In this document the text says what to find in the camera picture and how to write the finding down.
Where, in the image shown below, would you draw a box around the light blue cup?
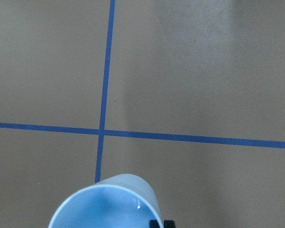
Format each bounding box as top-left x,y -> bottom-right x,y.
49,174 -> 163,228

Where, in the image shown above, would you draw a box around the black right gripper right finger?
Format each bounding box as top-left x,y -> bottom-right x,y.
164,220 -> 176,228

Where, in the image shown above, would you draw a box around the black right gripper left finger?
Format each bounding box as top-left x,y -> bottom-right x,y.
149,220 -> 159,228

